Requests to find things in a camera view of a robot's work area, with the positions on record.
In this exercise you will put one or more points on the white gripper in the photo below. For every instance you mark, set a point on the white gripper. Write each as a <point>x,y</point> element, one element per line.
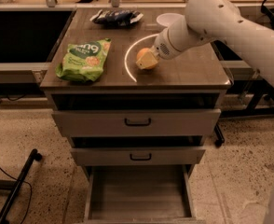
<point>162,47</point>

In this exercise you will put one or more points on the orange fruit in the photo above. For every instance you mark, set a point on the orange fruit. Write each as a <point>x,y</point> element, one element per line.
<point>143,54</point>

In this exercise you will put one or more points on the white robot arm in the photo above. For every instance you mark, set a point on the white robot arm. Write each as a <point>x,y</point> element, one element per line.
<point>234,184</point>

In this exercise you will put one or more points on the top grey drawer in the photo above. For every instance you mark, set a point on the top grey drawer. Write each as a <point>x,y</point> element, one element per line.
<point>126,123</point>

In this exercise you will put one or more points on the grey drawer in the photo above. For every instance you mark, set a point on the grey drawer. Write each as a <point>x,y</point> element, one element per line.
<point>126,123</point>
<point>137,156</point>

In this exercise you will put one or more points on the grey drawer cabinet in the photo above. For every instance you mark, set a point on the grey drawer cabinet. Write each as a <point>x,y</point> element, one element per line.
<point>193,80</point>

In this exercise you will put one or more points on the middle grey drawer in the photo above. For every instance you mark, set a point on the middle grey drawer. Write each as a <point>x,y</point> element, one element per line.
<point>137,156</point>

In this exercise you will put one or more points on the bottom open drawer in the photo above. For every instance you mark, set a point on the bottom open drawer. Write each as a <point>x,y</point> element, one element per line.
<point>139,195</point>

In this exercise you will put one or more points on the white ceramic bowl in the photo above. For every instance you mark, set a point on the white ceramic bowl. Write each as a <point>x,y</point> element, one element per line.
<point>166,19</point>

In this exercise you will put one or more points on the blue white chip bag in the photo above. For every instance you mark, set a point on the blue white chip bag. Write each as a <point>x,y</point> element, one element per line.
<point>116,18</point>

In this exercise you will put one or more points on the green snack bag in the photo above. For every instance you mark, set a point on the green snack bag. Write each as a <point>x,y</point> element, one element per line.
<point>84,62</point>

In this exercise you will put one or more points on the black stand leg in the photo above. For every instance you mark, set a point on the black stand leg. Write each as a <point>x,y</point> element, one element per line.
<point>13,185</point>

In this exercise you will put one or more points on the black table frame leg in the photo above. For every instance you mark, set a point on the black table frame leg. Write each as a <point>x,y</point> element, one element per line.
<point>220,138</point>

